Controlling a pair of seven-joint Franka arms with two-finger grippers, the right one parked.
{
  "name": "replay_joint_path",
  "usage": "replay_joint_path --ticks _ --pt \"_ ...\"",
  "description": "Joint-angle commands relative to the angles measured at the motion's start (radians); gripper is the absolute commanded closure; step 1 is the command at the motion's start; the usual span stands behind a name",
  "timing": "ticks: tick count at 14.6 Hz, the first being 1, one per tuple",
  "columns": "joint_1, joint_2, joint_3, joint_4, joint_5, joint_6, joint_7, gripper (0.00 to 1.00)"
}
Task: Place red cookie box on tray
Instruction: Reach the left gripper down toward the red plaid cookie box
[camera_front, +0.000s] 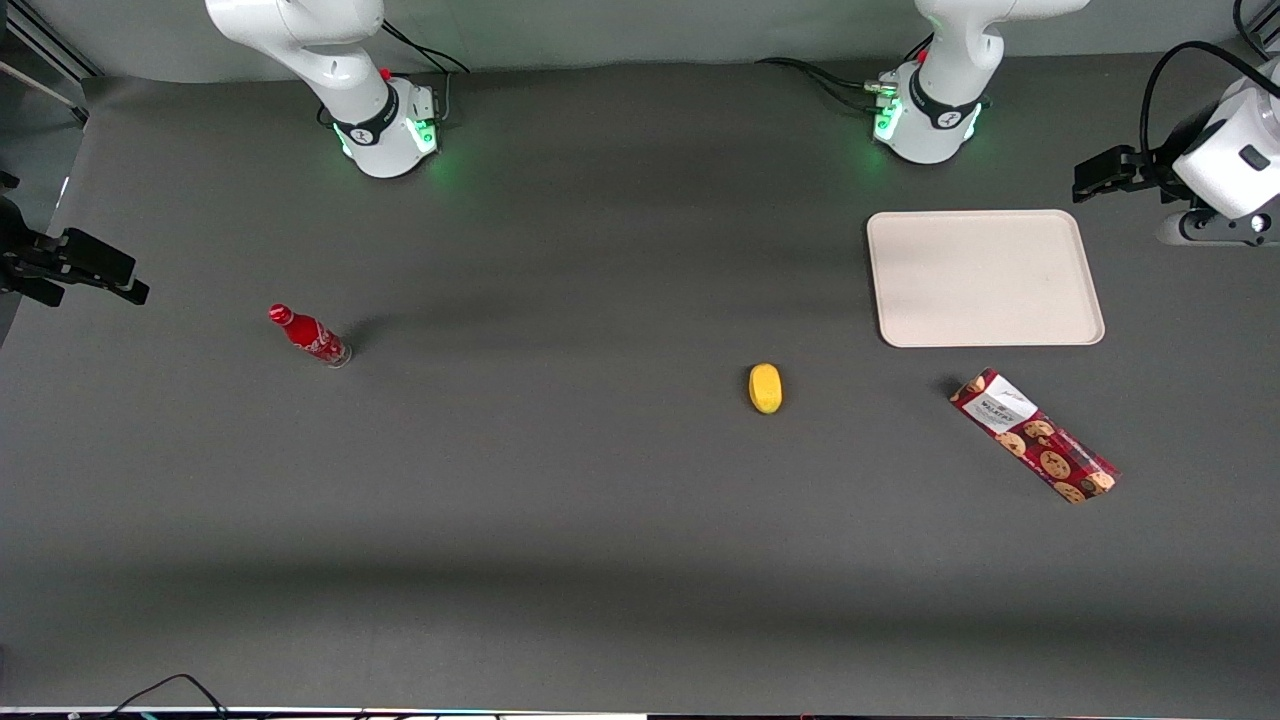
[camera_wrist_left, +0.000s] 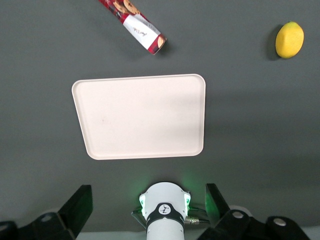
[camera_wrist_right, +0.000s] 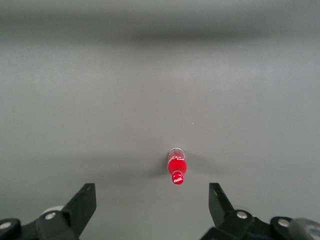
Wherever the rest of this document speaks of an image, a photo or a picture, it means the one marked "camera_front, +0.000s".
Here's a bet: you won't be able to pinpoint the aluminium frame rail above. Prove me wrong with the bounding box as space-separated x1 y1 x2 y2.
0 0 103 126

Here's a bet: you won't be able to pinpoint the black right arm base cables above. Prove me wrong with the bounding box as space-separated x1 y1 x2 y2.
318 18 471 127

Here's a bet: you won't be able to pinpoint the beige plastic tray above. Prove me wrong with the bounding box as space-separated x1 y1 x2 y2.
866 209 1107 349

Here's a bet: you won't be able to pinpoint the red cola bottle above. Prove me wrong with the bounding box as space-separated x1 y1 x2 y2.
267 303 354 369

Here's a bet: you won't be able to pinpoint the red cookie box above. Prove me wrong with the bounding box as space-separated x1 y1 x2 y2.
949 367 1119 505

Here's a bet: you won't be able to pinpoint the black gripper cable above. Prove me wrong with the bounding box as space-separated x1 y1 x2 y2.
1138 40 1280 153

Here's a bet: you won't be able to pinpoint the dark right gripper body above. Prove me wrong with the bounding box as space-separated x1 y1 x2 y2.
0 172 43 306

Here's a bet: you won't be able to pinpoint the black left arm base cables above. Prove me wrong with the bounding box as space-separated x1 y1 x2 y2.
754 35 936 113

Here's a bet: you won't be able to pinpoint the yellow lemon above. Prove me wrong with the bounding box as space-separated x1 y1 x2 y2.
748 363 784 416

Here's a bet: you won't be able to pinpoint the black arm base cables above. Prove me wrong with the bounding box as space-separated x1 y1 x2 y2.
318 18 471 127
754 35 936 113

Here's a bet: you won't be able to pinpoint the black cable at table edge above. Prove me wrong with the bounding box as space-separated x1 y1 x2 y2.
70 673 233 720

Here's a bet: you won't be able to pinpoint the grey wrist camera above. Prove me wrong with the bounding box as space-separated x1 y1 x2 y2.
1158 204 1280 247

